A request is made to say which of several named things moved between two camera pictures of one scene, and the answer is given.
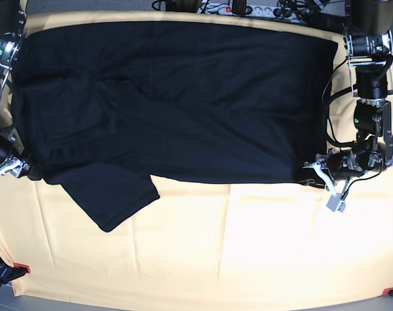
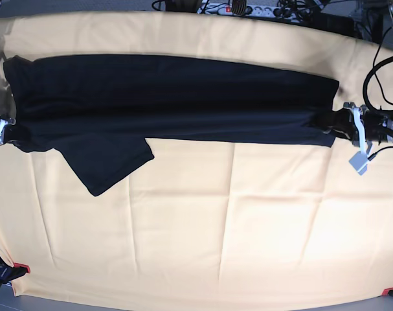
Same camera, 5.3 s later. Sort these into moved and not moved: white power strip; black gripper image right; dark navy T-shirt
Moved: dark navy T-shirt; black gripper image right
Not moved: white power strip
